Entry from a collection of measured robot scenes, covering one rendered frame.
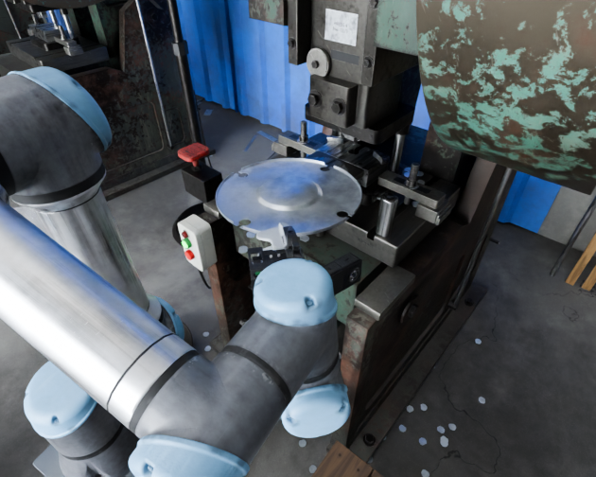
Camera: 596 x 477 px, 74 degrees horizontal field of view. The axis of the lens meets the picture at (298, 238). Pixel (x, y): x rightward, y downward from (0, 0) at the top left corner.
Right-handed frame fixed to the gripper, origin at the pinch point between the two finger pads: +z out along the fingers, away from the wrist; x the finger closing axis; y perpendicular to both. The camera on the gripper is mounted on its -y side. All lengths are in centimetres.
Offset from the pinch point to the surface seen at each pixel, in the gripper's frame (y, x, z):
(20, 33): 155, 9, 308
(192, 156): 17.5, 1.2, 37.4
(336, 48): -13.9, -24.4, 22.3
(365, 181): -21.5, 3.5, 20.5
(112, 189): 75, 65, 149
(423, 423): -41, 80, 1
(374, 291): -17.2, 16.3, -1.7
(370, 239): -19.1, 10.7, 7.9
